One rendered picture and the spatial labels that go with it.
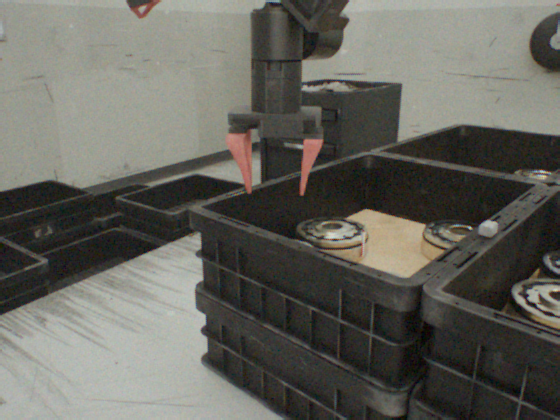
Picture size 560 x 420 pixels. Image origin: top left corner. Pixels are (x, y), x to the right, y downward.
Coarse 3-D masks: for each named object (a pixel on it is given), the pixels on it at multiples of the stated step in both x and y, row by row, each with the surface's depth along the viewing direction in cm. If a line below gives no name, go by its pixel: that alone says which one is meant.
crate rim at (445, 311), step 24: (552, 192) 63; (528, 216) 55; (480, 240) 48; (456, 264) 43; (432, 288) 39; (432, 312) 38; (456, 312) 36; (480, 312) 35; (480, 336) 36; (504, 336) 34; (528, 336) 33; (552, 336) 33; (528, 360) 34; (552, 360) 32
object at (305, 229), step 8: (304, 224) 71; (312, 224) 71; (352, 224) 71; (360, 224) 71; (304, 232) 68; (312, 232) 68; (352, 232) 68; (360, 232) 68; (304, 240) 66; (312, 240) 65; (320, 240) 65; (328, 240) 65; (336, 240) 66; (344, 240) 65; (352, 240) 65; (360, 240) 66
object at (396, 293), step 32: (352, 160) 80; (416, 160) 79; (256, 192) 64; (192, 224) 57; (224, 224) 53; (288, 256) 47; (320, 256) 45; (448, 256) 45; (352, 288) 43; (384, 288) 40; (416, 288) 39
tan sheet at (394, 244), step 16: (368, 224) 79; (384, 224) 79; (400, 224) 79; (416, 224) 79; (384, 240) 73; (400, 240) 73; (416, 240) 73; (368, 256) 68; (384, 256) 68; (400, 256) 68; (416, 256) 68; (400, 272) 63
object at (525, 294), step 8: (528, 280) 54; (536, 280) 54; (544, 280) 54; (552, 280) 54; (512, 288) 53; (520, 288) 53; (528, 288) 53; (536, 288) 53; (512, 296) 51; (520, 296) 51; (528, 296) 51; (536, 296) 51; (520, 304) 49; (528, 304) 50; (536, 304) 50; (528, 312) 48; (536, 312) 48; (544, 312) 48; (552, 312) 48; (544, 320) 47; (552, 320) 47
